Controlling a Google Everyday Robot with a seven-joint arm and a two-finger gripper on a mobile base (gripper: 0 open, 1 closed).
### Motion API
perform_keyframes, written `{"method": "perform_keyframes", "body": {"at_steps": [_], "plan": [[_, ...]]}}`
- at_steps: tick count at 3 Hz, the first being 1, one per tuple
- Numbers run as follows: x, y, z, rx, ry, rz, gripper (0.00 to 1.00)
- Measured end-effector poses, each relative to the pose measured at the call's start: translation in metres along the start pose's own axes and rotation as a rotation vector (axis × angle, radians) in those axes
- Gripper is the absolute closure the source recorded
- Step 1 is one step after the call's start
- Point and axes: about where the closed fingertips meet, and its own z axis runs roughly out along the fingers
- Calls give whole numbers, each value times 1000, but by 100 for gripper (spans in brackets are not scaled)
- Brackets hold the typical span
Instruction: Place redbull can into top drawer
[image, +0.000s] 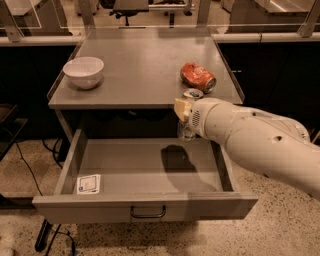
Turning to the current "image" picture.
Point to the black office chair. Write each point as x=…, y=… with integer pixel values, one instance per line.
x=129, y=8

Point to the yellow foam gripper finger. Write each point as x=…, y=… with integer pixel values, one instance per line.
x=182, y=109

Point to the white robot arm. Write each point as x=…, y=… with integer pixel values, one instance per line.
x=261, y=142

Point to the white label sticker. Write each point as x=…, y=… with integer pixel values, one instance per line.
x=88, y=184

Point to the black stand at left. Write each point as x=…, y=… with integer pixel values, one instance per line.
x=10, y=127

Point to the silver blue redbull can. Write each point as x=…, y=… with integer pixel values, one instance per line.
x=184, y=131

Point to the crushed orange soda can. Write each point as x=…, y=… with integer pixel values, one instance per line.
x=197, y=77

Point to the open grey top drawer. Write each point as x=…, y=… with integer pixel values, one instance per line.
x=193, y=180

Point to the white ceramic bowl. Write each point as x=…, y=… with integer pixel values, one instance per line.
x=84, y=72

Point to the black drawer handle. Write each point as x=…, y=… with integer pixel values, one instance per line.
x=148, y=212

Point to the grey metal drawer cabinet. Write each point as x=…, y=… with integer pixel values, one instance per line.
x=142, y=70

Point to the white horizontal rail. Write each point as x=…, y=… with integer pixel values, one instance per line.
x=218, y=38

